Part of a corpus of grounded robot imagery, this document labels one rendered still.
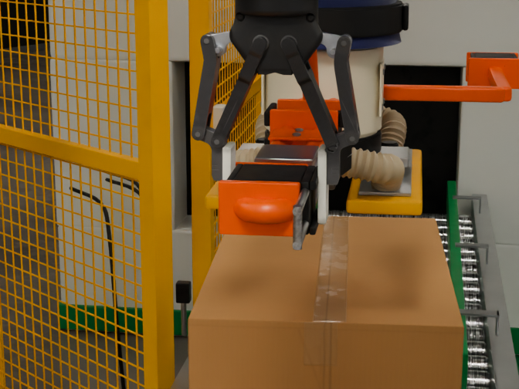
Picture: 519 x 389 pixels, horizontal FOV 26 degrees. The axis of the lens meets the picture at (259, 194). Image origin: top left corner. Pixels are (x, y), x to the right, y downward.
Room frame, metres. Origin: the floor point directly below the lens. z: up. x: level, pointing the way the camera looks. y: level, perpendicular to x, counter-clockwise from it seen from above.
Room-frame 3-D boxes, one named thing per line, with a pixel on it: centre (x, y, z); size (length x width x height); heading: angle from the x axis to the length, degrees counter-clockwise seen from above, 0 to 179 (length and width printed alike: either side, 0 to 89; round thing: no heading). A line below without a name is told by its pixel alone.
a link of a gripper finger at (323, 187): (1.02, -0.06, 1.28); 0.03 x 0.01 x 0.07; 172
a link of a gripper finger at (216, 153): (1.03, 0.05, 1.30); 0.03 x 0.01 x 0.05; 82
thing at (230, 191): (1.02, 0.00, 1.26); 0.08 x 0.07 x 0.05; 172
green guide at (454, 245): (2.97, -0.58, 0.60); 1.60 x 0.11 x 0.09; 171
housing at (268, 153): (1.15, -0.03, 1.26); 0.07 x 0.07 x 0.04; 82
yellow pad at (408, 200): (1.60, -0.19, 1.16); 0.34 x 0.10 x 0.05; 172
